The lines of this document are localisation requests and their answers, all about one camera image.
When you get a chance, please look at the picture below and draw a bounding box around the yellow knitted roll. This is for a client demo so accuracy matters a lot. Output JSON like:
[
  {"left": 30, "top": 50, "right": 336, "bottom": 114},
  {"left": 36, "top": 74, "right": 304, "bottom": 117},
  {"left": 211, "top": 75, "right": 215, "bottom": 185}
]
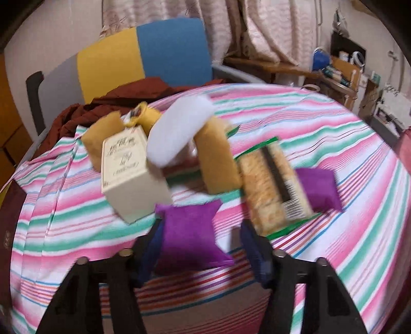
[{"left": 127, "top": 102, "right": 161, "bottom": 135}]

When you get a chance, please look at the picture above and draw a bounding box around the wooden shelf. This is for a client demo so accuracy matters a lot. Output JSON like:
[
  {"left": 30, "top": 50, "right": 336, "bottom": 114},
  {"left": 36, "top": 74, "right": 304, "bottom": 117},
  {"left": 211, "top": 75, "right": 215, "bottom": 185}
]
[{"left": 225, "top": 56, "right": 358, "bottom": 110}]

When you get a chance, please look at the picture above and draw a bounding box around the pale patterned curtain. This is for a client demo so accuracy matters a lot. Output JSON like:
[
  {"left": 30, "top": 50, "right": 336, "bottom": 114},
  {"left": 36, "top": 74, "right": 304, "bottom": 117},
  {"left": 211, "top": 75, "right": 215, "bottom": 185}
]
[{"left": 99, "top": 0, "right": 325, "bottom": 65}]

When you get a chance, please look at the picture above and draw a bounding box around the green-edged snack packet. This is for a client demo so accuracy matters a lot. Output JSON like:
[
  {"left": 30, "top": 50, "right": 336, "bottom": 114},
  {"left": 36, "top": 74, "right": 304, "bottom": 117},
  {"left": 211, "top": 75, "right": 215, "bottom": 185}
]
[{"left": 233, "top": 136, "right": 318, "bottom": 240}]

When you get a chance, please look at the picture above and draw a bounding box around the grey yellow blue chair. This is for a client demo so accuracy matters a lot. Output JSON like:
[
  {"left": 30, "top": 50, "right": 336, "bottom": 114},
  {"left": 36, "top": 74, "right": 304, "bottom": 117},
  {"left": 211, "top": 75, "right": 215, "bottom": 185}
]
[{"left": 26, "top": 17, "right": 267, "bottom": 135}]

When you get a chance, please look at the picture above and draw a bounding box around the dark maroon cloth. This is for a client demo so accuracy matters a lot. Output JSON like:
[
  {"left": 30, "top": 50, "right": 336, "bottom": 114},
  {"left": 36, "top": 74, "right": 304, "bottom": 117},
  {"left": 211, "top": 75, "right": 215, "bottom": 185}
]
[{"left": 0, "top": 181, "right": 27, "bottom": 290}]

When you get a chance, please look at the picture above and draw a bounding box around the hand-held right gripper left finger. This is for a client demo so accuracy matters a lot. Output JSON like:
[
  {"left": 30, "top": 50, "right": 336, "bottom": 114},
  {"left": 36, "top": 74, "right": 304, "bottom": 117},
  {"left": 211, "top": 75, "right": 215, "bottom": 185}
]
[{"left": 37, "top": 220, "right": 165, "bottom": 334}]

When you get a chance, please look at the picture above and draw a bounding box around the rust brown padded jacket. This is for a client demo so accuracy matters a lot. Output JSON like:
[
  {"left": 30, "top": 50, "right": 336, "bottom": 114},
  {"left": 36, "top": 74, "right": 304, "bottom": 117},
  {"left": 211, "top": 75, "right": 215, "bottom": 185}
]
[{"left": 39, "top": 77, "right": 232, "bottom": 151}]

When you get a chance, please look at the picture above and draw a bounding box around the orange wooden cabinet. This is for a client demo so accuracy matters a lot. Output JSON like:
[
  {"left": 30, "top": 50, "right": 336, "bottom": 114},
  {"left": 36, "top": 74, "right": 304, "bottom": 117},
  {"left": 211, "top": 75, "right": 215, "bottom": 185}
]
[{"left": 0, "top": 54, "right": 36, "bottom": 168}]

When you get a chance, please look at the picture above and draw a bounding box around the cream cardboard box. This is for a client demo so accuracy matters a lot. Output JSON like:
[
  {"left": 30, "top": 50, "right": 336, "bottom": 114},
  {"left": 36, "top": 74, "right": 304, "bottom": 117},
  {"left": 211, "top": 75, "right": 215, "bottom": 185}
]
[{"left": 101, "top": 124, "right": 174, "bottom": 225}]

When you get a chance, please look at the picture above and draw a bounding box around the pink green striped cloth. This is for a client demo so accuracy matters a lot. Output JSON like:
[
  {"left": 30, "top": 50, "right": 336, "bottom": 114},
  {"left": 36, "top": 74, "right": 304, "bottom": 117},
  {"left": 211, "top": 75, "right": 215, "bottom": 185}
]
[{"left": 10, "top": 83, "right": 407, "bottom": 334}]

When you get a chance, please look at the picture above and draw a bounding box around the long yellow sponge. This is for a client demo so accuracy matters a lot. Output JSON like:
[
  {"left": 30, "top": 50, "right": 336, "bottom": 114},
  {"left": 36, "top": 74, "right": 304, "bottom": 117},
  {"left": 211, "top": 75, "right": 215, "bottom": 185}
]
[{"left": 194, "top": 116, "right": 243, "bottom": 195}]

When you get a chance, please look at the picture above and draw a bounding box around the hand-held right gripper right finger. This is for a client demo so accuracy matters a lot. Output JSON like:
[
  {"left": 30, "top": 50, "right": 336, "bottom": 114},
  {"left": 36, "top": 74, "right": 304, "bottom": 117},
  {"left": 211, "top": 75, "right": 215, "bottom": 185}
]
[{"left": 242, "top": 220, "right": 368, "bottom": 334}]

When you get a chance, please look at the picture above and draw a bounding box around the purple fabric sachet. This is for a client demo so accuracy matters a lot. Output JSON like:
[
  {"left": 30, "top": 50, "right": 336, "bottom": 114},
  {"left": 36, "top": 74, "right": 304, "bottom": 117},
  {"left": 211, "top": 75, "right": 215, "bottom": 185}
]
[
  {"left": 155, "top": 199, "right": 236, "bottom": 277},
  {"left": 295, "top": 168, "right": 344, "bottom": 213}
]

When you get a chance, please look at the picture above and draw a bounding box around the yellow sponge block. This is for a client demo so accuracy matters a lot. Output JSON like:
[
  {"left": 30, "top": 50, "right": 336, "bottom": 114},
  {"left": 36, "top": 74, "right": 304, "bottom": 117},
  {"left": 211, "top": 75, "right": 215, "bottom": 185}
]
[{"left": 81, "top": 111, "right": 124, "bottom": 171}]

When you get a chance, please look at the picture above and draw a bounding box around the white foam pad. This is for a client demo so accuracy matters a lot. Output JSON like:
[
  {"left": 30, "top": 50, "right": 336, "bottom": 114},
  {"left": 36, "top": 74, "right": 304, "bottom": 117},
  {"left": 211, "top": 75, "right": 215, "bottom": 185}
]
[{"left": 147, "top": 95, "right": 215, "bottom": 168}]

